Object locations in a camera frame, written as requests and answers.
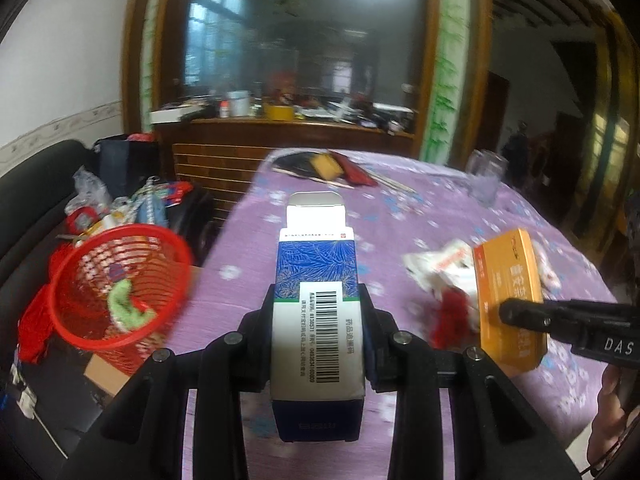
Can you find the black hand fan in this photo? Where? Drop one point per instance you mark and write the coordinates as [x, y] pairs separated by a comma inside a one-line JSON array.
[[295, 164]]

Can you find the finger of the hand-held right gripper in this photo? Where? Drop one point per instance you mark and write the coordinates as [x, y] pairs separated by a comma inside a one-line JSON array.
[[530, 315]]

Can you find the orange medicine box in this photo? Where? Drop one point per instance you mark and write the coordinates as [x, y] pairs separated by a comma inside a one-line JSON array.
[[505, 270]]

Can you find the clear plastic bag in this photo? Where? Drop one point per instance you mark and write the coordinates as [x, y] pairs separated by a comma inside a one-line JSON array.
[[90, 190]]

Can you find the wooden glass partition cabinet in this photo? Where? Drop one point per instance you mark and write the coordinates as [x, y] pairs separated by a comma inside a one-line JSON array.
[[210, 145]]

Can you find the person's right hand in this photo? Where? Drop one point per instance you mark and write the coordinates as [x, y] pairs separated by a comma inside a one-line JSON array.
[[607, 430]]

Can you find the dark red packet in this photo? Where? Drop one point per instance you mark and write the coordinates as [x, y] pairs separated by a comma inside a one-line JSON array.
[[355, 170]]

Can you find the yellow tape roll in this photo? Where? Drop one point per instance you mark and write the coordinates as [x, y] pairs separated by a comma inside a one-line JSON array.
[[327, 166]]

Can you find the dark shopping bag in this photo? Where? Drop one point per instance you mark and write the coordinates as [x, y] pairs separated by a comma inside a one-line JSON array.
[[125, 160]]

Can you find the yellow box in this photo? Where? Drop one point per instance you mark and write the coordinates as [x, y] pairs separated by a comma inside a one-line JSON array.
[[277, 112]]

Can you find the purple floral tablecloth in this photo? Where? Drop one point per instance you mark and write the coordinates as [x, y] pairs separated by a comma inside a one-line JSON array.
[[235, 260]]

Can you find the red plastic bag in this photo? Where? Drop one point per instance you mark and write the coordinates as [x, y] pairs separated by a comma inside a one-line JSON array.
[[37, 310]]

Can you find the white sachet red print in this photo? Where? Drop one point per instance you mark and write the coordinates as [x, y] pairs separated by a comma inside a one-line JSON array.
[[435, 265]]

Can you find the green fluffy cloth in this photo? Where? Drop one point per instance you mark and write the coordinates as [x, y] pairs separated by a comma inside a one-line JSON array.
[[127, 310]]

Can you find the blue white medicine box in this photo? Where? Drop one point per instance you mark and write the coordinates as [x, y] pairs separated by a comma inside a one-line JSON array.
[[320, 270]]

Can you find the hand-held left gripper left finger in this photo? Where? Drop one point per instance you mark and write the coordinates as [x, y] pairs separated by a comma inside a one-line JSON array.
[[257, 350]]

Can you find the long wooden stick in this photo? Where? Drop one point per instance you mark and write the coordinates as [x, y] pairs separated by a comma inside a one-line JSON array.
[[310, 180]]

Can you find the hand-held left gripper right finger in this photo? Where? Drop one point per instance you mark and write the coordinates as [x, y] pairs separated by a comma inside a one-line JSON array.
[[380, 355]]

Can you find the pale round tin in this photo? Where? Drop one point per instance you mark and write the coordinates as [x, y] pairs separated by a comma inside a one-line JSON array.
[[238, 105]]

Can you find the white flat box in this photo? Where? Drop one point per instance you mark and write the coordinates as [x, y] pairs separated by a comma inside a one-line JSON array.
[[166, 116]]

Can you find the black sofa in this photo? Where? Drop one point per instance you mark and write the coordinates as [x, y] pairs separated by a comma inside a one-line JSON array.
[[35, 175]]

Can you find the wooden chopsticks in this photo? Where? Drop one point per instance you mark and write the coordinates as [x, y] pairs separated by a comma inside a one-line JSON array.
[[392, 182]]

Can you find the bamboo painted panel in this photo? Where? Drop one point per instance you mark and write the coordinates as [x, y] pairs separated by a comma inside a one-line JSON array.
[[447, 85]]

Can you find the cardboard box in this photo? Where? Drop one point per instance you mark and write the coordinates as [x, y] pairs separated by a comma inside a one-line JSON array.
[[105, 372]]

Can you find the clear glass mug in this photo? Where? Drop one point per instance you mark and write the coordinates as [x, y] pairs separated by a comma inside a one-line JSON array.
[[486, 177]]

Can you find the red plastic basket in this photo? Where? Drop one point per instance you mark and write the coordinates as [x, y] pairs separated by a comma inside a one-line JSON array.
[[80, 320]]

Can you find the red snack bag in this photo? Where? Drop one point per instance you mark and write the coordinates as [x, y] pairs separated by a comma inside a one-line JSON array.
[[452, 317]]

